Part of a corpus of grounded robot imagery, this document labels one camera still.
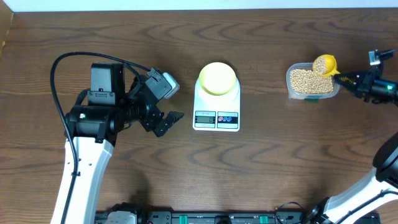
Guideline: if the yellow measuring scoop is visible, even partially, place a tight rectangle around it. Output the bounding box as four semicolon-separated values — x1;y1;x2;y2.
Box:
312;55;340;88

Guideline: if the white digital kitchen scale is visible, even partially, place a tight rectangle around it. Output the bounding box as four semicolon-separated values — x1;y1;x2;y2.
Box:
192;78;241;132

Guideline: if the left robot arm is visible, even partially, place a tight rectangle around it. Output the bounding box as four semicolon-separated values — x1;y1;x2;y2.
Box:
51;62;184;223

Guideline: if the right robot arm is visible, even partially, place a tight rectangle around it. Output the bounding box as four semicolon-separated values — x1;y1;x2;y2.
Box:
304;71;397;224

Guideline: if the yellow bowl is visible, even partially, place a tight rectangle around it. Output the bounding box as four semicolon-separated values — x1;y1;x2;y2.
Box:
198;62;236;96

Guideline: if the soybeans pile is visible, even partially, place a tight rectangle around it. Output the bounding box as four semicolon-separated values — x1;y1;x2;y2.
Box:
290;69;334;94

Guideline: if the clear plastic container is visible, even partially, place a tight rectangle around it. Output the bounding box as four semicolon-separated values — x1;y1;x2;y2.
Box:
286;63;340;100

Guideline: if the left black cable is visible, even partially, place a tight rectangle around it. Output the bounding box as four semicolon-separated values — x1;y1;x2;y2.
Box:
50;51;152;224

